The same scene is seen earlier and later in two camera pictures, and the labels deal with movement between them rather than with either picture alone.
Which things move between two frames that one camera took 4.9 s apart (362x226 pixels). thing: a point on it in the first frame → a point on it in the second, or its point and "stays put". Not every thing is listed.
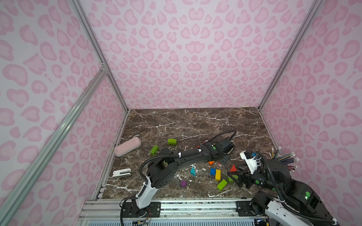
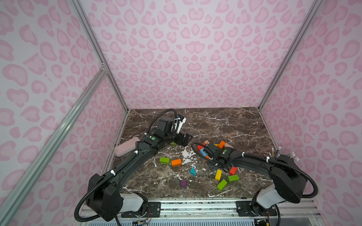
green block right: x=230 y=179 stays put
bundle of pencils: x=286 y=159 stays put
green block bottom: x=221 y=186 stays put
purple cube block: x=183 y=183 stays put
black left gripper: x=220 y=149 → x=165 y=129
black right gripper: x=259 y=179 → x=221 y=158
